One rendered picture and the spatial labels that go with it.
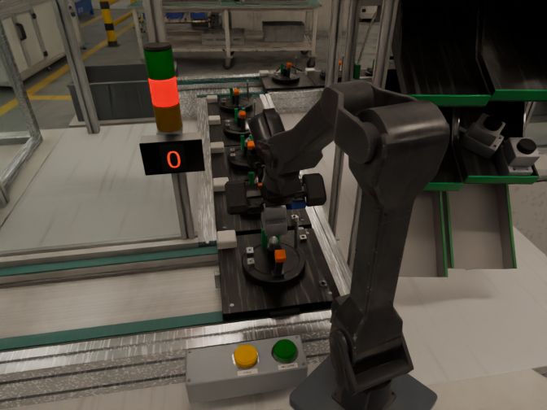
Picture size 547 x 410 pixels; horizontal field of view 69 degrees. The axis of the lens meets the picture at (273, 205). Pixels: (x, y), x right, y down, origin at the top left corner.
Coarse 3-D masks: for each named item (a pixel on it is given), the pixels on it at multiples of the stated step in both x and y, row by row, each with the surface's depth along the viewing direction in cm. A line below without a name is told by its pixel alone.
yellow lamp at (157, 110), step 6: (156, 108) 75; (162, 108) 75; (168, 108) 75; (174, 108) 75; (156, 114) 76; (162, 114) 75; (168, 114) 75; (174, 114) 76; (180, 114) 78; (156, 120) 77; (162, 120) 76; (168, 120) 76; (174, 120) 77; (180, 120) 78; (156, 126) 78; (162, 126) 77; (168, 126) 77; (174, 126) 77; (180, 126) 78
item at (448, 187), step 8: (392, 56) 81; (392, 72) 85; (392, 80) 86; (392, 88) 87; (448, 112) 77; (448, 120) 77; (448, 152) 77; (448, 160) 77; (456, 160) 74; (440, 168) 76; (448, 168) 76; (456, 168) 74; (440, 176) 75; (448, 176) 75; (456, 176) 74; (432, 184) 71; (440, 184) 71; (448, 184) 71; (456, 184) 71
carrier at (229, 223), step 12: (216, 180) 115; (228, 180) 116; (252, 180) 110; (216, 192) 114; (216, 204) 108; (216, 216) 104; (228, 216) 104; (240, 216) 104; (252, 216) 104; (288, 216) 104; (300, 216) 104; (228, 228) 100; (240, 228) 100; (252, 228) 100; (288, 228) 101
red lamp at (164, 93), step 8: (152, 80) 72; (168, 80) 72; (176, 80) 74; (152, 88) 73; (160, 88) 72; (168, 88) 73; (176, 88) 74; (152, 96) 74; (160, 96) 73; (168, 96) 74; (176, 96) 75; (160, 104) 74; (168, 104) 74; (176, 104) 76
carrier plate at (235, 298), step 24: (240, 240) 96; (288, 240) 96; (312, 240) 96; (240, 264) 89; (312, 264) 89; (240, 288) 83; (264, 288) 83; (288, 288) 83; (312, 288) 83; (336, 288) 83; (240, 312) 78; (264, 312) 79
